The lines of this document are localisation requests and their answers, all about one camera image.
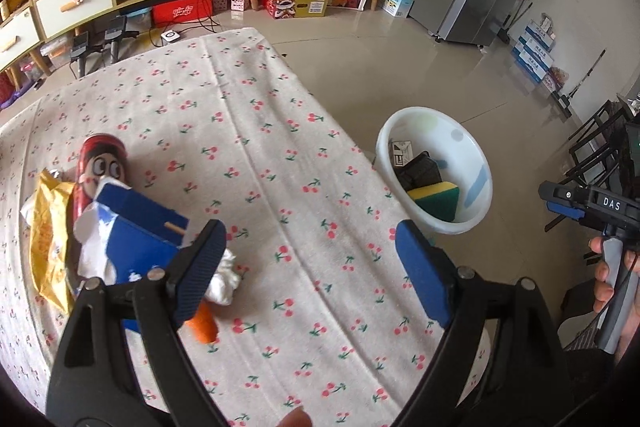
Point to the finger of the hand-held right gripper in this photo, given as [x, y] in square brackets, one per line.
[562, 209]
[560, 193]

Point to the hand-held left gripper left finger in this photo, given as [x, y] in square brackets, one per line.
[200, 267]

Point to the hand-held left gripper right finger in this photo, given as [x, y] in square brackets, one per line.
[420, 269]

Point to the white tissue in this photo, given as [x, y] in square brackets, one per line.
[225, 282]

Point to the blue paper carton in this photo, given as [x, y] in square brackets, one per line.
[135, 252]

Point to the yellow green sponge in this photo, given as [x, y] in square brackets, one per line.
[435, 202]

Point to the white patterned plastic bin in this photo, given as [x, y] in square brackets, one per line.
[465, 142]

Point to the white box with black print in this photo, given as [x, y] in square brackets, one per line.
[401, 152]

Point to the cartoon face metal can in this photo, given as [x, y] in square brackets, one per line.
[97, 167]

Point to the yellow plastic wrapper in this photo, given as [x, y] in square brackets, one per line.
[47, 247]

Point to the person's right hand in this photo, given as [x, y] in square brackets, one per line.
[603, 294]

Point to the person's left hand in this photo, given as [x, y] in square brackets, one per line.
[295, 418]

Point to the dark wooden chair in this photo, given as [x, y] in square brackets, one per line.
[585, 142]

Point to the orange scrap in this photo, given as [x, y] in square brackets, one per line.
[205, 327]

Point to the flat floor mop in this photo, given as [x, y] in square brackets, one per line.
[565, 102]

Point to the red patterned bag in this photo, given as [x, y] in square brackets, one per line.
[556, 80]

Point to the white and blue carton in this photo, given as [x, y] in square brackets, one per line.
[539, 31]
[531, 66]
[535, 48]

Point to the cherry print tablecloth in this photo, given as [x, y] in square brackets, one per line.
[300, 157]

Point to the black broom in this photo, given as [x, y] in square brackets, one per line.
[502, 34]

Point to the black handheld device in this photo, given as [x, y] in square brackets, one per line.
[116, 34]
[80, 49]

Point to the blue and white box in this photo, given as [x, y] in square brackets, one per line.
[395, 2]

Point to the red box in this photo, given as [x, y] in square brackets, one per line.
[182, 12]

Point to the small pink box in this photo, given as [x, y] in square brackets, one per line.
[240, 0]
[221, 2]

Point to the printed cardboard box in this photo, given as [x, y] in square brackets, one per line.
[300, 4]

